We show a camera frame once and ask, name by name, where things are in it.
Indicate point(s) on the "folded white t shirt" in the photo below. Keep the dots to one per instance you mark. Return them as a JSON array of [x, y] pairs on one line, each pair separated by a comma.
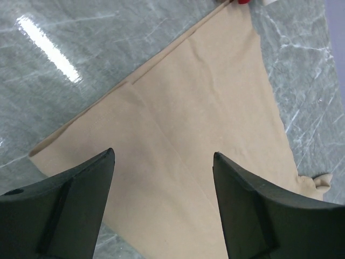
[[268, 2]]

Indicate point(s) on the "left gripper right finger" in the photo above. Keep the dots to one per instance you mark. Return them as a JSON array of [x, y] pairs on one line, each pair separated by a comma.
[[262, 220]]

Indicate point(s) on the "folded red t shirt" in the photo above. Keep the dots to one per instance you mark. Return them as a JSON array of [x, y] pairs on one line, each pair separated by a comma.
[[243, 1]]

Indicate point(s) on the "beige t shirt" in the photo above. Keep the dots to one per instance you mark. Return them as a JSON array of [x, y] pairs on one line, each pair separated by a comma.
[[206, 92]]

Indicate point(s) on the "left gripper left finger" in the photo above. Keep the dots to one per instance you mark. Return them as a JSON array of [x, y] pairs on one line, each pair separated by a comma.
[[59, 217]]

